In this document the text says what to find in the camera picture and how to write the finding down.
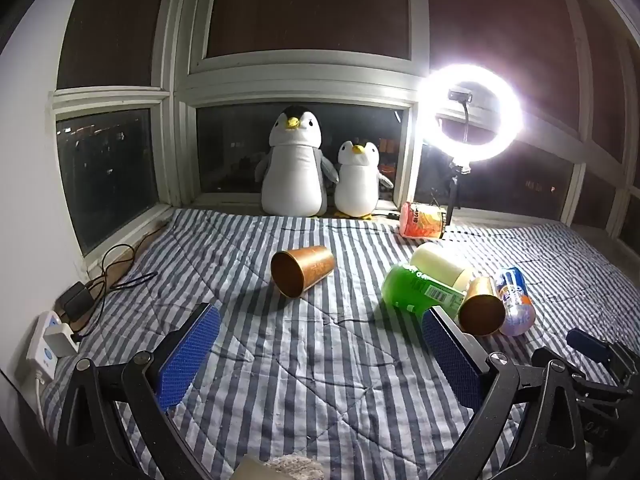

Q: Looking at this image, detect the cream plastic cup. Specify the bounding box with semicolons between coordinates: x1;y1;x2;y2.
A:
410;242;473;293

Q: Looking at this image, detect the beige fuzzy object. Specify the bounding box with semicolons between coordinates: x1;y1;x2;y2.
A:
234;454;326;480

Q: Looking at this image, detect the white ring light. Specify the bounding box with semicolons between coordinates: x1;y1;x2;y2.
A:
417;62;523;163

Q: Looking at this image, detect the white plug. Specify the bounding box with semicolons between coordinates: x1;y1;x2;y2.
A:
47;322;78;358

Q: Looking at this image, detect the small penguin plush toy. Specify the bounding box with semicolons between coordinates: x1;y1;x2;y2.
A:
332;140;395;221

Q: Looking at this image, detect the black phone holder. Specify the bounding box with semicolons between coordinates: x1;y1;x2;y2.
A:
447;88;475;146

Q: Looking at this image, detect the gold metal cup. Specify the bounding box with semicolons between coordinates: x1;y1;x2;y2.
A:
270;245;335;300
457;276;506;337

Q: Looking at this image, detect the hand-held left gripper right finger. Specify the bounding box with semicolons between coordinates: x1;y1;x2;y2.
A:
421;305;587;480

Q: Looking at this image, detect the white window frame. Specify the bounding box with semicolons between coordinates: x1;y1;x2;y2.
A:
47;0;640;261

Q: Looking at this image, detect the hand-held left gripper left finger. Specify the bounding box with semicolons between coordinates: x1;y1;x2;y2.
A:
57;302;223;480

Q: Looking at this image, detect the striped blanket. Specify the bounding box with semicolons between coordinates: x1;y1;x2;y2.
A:
40;207;640;480

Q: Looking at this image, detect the blue and orange drink can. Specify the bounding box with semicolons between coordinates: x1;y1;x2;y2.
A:
492;266;537;337

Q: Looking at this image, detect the white power strip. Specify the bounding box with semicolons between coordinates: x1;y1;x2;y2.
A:
15;310;81;386

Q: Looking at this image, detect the green drink can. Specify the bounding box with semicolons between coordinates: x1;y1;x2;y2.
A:
381;262;467;321

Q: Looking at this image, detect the large penguin plush toy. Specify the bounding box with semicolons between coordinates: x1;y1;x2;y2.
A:
255;104;341;218

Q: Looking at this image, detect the black ring light stand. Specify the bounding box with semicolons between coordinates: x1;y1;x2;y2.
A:
440;160;473;226

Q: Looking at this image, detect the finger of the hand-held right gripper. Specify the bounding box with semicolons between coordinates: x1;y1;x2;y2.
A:
567;328;614;366

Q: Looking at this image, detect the orange snack packet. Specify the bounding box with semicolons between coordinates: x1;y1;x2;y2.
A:
399;201;447;240

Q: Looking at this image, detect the black power adapter with cable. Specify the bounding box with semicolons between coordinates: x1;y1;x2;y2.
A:
70;244;161;342

